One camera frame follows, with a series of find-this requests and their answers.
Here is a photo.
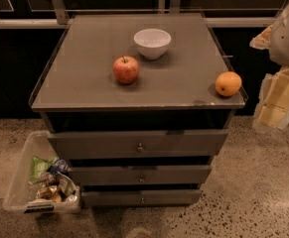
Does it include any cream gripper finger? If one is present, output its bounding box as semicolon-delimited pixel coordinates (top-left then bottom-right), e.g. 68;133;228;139
249;26;272;50

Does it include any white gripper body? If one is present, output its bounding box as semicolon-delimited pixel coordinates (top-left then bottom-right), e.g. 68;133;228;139
252;66;289;133

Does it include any grey bottom drawer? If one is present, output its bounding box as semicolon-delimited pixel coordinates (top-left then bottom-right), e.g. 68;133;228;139
81;189;202;206

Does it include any grey drawer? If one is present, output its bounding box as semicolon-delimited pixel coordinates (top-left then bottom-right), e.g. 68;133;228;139
48;130;227;160
69;165;212;185
81;189;202;206

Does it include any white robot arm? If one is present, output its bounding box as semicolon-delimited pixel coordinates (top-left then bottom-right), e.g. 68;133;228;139
249;3;289;133

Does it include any grey middle drawer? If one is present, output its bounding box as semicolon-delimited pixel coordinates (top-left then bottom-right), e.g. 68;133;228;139
69;165;212;185

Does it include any grey drawer cabinet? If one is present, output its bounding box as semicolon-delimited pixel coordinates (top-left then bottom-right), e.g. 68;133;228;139
30;13;246;206

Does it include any grey top drawer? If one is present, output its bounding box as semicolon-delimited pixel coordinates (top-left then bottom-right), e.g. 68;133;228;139
48;130;227;160

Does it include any orange fruit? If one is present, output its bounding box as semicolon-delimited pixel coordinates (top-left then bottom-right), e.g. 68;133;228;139
215;71;242;97

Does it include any white ceramic bowl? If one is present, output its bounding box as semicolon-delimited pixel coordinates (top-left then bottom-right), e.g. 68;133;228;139
133;29;172;60

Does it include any red apple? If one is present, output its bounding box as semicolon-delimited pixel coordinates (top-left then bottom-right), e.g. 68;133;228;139
113;56;139;84

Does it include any blue snack packet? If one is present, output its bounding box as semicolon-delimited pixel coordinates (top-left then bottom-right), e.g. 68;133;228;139
49;160;69;175

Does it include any gold foil snack packet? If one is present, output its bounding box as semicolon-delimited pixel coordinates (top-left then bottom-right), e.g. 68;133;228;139
37;185;62;203

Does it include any green snack bag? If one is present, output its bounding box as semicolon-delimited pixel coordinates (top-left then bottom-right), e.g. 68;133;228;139
30;156;59;182

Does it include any clear plastic bin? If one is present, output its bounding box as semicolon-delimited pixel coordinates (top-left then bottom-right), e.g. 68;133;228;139
3;131;80;213

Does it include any metal railing frame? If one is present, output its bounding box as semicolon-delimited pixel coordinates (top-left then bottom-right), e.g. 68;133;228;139
0;0;289;30

